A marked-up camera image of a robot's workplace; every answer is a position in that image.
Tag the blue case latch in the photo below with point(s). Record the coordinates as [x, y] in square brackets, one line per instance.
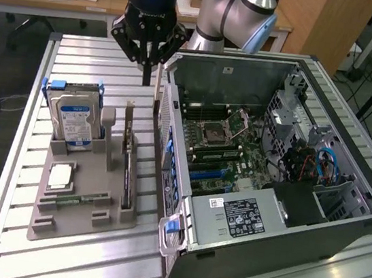
[171, 227]

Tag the beige printed corner bracket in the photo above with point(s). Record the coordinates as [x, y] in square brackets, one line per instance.
[158, 87]

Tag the black chair base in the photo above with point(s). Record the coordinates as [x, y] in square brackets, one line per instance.
[26, 23]

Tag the silver CPU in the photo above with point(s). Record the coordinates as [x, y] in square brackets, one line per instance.
[61, 175]

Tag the grey printed parts rack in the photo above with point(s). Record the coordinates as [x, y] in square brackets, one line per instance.
[98, 182]

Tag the black open PC case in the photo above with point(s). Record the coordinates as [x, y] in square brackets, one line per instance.
[259, 258]

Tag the green motherboard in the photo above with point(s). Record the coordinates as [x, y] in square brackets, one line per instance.
[249, 154]

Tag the black plastic shroud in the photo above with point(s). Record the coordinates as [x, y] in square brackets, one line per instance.
[297, 203]

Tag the graphics card with fan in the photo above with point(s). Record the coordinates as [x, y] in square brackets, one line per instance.
[128, 172]

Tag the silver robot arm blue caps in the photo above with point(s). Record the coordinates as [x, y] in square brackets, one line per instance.
[219, 16]

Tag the hard disk in blue caddy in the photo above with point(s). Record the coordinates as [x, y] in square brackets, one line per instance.
[73, 120]

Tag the metal socket cover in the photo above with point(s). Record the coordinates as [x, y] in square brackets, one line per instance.
[237, 123]

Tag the white floor unit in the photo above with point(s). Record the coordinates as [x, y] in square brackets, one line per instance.
[349, 61]

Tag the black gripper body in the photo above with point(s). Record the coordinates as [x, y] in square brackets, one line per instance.
[151, 7]

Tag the grey power supply unit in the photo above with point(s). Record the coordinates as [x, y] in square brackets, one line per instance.
[241, 215]

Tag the blue expansion slot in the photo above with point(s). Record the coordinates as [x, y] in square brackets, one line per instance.
[206, 174]

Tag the CPU socket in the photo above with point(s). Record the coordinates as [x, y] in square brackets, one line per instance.
[213, 132]

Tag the green RAM stick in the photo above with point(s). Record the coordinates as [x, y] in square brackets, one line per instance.
[71, 198]

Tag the wooden desk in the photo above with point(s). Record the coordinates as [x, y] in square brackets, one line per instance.
[36, 2]

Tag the perforated metal disk bay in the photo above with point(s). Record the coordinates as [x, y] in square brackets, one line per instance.
[284, 119]

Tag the wooden cabinet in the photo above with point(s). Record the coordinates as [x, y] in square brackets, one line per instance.
[337, 28]

